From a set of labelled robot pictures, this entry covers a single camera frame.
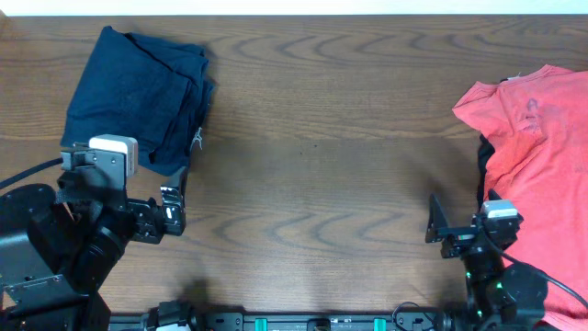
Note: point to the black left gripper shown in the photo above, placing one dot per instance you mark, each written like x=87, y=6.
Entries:
x=150, y=218

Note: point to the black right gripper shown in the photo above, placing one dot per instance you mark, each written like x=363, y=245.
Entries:
x=461, y=237

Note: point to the navy blue shorts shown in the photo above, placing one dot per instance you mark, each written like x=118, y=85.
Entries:
x=133, y=85

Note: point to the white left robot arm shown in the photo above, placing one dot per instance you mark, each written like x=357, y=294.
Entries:
x=58, y=247

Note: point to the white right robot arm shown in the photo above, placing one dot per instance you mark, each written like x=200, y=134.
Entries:
x=499, y=296

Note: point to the folded navy shorts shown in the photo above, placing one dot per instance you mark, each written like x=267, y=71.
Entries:
x=183, y=132

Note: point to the red t-shirt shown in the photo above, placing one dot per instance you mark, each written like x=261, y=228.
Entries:
x=537, y=126

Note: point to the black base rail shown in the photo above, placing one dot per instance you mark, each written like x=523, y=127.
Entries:
x=180, y=315

